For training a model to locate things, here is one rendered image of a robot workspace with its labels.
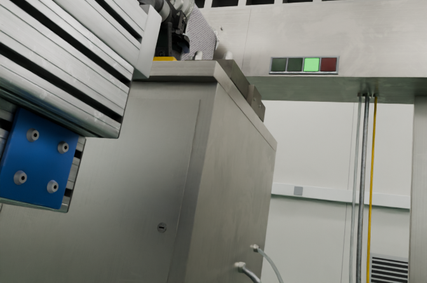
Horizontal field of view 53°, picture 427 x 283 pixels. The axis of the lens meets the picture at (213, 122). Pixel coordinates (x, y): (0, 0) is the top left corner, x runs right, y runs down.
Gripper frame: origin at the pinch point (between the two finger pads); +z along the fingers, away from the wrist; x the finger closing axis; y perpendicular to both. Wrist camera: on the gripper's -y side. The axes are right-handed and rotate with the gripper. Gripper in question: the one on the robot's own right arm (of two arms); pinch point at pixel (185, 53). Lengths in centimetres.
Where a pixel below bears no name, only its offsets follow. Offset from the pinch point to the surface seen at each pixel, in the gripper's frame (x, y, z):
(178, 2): 3.5, 15.9, -4.9
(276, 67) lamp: -23.1, 8.4, 28.9
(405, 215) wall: -79, -9, 263
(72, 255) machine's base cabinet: 2, -66, -30
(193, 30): -0.3, 9.4, 2.3
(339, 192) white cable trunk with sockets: -28, 4, 258
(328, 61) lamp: -42, 11, 29
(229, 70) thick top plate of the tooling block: -19.3, -9.7, -6.9
